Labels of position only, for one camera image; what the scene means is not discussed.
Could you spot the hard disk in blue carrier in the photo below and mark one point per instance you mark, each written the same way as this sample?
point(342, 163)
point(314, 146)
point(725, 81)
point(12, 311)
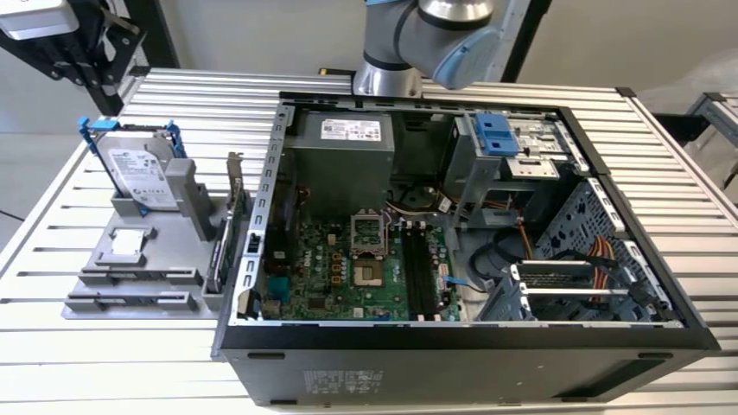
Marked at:
point(135, 173)

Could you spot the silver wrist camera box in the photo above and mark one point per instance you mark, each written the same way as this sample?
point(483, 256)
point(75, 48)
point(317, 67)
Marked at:
point(35, 21)

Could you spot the black frame post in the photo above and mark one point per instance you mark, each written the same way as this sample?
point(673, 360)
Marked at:
point(530, 34)
point(164, 34)

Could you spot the black grey PC case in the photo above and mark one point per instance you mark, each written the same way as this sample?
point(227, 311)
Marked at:
point(403, 372)

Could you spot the graphics card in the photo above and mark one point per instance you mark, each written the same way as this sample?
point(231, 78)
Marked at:
point(237, 216)

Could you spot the metal drive cage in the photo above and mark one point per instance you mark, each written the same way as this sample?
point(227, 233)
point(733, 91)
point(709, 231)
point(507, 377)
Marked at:
point(530, 168)

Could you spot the grey power supply unit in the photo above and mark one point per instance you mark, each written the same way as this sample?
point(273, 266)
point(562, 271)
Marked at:
point(341, 173)

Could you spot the green motherboard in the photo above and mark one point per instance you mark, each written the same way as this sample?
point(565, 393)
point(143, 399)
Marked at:
point(323, 268)

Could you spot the black case fan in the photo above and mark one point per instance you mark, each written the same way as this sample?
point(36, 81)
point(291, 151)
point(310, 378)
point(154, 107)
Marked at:
point(286, 233)

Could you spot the silver CPU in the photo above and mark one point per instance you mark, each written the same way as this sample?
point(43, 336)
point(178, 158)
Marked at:
point(127, 242)

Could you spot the metal locking lever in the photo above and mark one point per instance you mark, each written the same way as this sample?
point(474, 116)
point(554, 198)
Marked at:
point(387, 227)

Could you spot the perforated metal disk bay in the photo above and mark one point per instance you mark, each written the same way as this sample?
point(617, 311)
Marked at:
point(582, 216)

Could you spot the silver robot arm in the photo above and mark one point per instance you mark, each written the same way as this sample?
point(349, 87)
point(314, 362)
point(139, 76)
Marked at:
point(381, 43)

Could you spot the blue rear port block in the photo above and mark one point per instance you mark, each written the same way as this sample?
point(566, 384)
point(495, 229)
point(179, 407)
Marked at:
point(278, 289)

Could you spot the blue plastic bay latch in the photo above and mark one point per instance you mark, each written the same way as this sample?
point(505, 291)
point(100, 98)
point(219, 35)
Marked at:
point(493, 138)

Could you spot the black RAM slot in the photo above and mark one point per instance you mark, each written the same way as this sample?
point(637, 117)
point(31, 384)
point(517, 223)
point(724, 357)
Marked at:
point(426, 272)
point(433, 272)
point(418, 272)
point(411, 272)

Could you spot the grey parts rack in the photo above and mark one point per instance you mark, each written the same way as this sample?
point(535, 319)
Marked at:
point(167, 255)

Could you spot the CPU socket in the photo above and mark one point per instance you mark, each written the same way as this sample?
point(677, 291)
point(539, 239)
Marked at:
point(369, 274)

